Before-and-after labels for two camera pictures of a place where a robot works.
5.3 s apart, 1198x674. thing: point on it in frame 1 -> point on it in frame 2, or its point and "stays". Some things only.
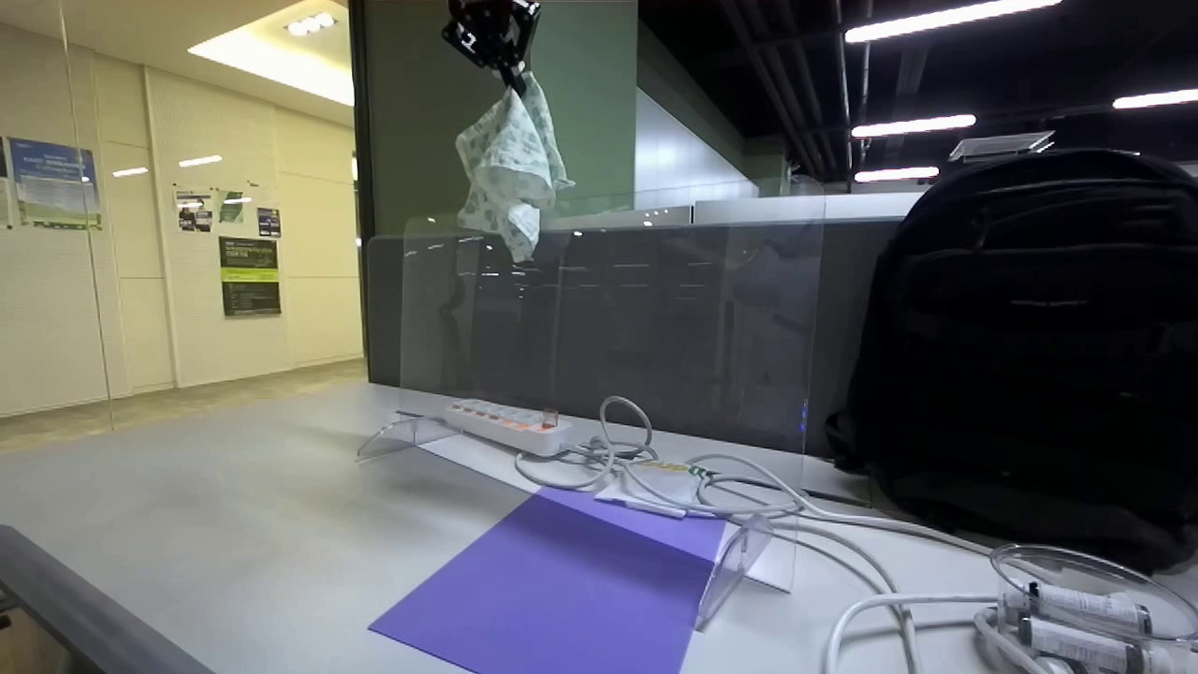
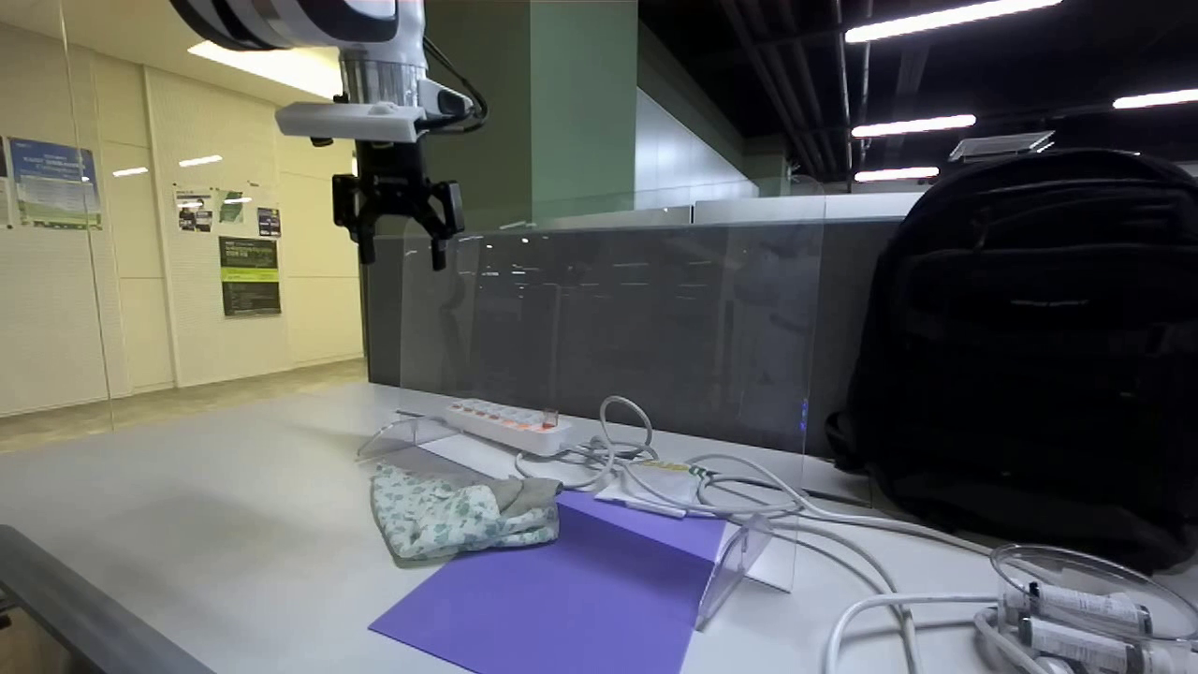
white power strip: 502,426 stays
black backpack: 1026,356 stays
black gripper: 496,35 -> 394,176
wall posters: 54,184 stays
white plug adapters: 1102,632 stays
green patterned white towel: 511,169 -> 427,522
